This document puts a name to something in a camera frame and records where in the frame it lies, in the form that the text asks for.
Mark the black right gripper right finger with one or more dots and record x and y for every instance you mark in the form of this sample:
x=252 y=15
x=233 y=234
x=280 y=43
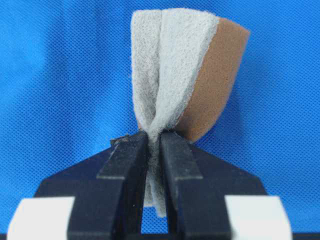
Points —
x=196 y=183

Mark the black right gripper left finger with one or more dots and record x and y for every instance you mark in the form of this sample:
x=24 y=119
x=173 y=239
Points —
x=108 y=188

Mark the brown and white sponge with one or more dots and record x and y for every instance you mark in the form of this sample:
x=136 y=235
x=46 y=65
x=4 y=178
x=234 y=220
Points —
x=184 y=63

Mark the blue cloth mat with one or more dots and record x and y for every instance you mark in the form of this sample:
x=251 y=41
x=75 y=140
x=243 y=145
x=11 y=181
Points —
x=65 y=91

